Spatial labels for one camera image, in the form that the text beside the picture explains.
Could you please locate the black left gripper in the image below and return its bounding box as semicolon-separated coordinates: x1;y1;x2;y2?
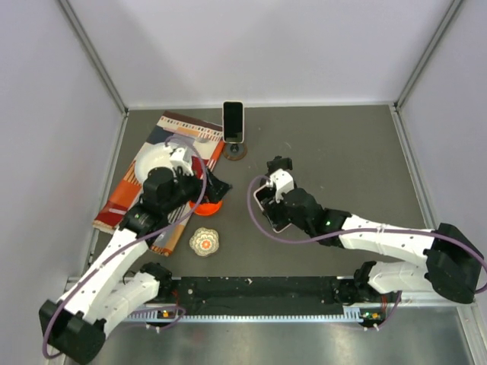
162;164;232;214

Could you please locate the white round plate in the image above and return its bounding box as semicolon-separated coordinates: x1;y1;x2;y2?
135;142;182;183

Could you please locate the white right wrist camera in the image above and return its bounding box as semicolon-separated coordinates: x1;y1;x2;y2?
266;169;294;203

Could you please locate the orange plastic bowl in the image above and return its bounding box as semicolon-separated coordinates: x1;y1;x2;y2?
189;201;223;217

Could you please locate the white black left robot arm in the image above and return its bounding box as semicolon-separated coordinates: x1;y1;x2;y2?
39;166;231;364

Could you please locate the colourful patchwork placemat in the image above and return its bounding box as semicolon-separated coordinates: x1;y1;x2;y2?
93;111;224;256

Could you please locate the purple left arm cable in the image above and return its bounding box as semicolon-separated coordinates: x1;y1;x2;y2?
41;137;208;360

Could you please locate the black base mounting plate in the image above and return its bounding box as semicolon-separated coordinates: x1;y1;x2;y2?
152;276;381;316

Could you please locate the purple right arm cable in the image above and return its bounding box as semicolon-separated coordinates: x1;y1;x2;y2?
247;175;487;331

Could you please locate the white-cased smartphone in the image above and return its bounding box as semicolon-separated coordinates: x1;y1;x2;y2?
222;100;244;144

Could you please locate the black round-base camera stand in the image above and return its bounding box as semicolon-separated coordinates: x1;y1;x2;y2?
266;156;293;176

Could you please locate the grey phone stand wooden base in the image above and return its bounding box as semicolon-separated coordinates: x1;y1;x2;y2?
222;143;247;161

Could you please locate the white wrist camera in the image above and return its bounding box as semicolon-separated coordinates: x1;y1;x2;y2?
164;144;193;176
266;169;294;203

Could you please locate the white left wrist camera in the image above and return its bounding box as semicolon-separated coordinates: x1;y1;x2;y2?
164;144;193;176

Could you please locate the aluminium frame rail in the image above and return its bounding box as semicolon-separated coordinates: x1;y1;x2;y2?
60;276;476;324

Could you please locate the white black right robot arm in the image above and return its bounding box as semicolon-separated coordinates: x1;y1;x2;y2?
253;186;483;304

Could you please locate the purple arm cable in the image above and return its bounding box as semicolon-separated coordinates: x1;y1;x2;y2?
247;175;487;331
41;137;208;360

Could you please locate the pink-cased phone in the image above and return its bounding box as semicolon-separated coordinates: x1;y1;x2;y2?
253;185;291;233

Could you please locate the crocheted flower coaster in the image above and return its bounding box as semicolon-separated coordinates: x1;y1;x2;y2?
189;227;220;257

